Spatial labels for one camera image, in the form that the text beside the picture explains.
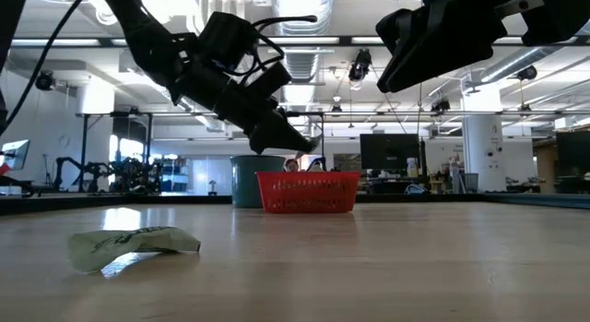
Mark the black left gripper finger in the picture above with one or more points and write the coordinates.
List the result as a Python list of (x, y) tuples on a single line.
[(276, 151), (276, 137)]

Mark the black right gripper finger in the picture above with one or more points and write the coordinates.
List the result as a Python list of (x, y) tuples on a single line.
[(419, 68), (385, 84)]

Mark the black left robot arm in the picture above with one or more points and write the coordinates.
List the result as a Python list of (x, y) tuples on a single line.
[(138, 31)]

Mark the black background robot arm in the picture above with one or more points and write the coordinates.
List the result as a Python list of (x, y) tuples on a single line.
[(133, 174), (92, 167)]

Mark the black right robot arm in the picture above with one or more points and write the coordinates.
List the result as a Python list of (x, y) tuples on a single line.
[(562, 17)]

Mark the grey waste bin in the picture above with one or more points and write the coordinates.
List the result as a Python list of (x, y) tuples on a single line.
[(471, 182)]

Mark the person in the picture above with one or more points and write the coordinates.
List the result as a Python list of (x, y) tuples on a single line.
[(291, 165)]

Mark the red slotted plastic basket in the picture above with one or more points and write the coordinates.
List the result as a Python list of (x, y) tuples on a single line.
[(309, 193)]

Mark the black computer monitor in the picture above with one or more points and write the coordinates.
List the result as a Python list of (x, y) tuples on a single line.
[(574, 149), (389, 151)]

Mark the small black desk lamp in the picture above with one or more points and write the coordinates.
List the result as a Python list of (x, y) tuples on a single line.
[(212, 183)]

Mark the white bottle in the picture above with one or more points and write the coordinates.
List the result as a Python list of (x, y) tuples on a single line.
[(411, 167)]

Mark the white round column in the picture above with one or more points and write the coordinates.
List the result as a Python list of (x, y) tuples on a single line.
[(484, 142)]

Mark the blue bag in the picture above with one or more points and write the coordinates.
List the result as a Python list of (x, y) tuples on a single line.
[(416, 189)]

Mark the tilted grey screen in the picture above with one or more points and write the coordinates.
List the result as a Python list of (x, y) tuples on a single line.
[(14, 153)]

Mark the red bar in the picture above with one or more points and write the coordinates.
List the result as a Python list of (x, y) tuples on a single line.
[(3, 169)]

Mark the black ceiling-hung camera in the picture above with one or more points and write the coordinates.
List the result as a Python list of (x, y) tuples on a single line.
[(360, 66), (44, 81), (440, 105), (527, 73)]

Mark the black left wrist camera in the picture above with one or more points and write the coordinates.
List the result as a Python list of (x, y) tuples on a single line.
[(226, 40)]

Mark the silver ceiling air duct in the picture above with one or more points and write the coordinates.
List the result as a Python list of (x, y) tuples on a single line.
[(299, 59)]

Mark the black tall rack frame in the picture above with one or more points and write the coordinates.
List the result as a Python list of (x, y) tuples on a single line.
[(84, 151)]

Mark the black table edge frame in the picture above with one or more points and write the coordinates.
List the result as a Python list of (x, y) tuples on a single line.
[(115, 202)]

